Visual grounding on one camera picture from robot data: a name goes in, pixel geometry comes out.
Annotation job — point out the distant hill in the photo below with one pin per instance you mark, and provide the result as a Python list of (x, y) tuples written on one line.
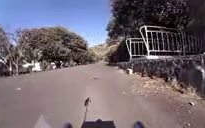
[(101, 50)]

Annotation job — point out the white block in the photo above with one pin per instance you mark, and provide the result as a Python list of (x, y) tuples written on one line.
[(129, 71)]

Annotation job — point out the grey asphalt road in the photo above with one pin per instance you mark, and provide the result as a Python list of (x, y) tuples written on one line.
[(63, 88)]

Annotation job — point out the white metal railing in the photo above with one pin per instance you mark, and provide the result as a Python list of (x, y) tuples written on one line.
[(146, 42)]

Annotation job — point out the green trees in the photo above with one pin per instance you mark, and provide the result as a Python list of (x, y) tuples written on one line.
[(56, 43)]

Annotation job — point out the dirt verge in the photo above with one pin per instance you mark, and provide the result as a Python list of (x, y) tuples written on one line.
[(156, 87)]

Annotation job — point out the robot's own part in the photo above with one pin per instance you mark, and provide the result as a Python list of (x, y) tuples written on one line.
[(67, 126), (138, 125), (98, 125)]

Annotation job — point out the dark trees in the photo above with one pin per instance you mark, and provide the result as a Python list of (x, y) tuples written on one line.
[(140, 13)]

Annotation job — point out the white building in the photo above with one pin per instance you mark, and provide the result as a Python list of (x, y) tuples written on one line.
[(34, 66)]

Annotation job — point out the dark stone wall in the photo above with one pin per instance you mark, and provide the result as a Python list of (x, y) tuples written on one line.
[(156, 66)]

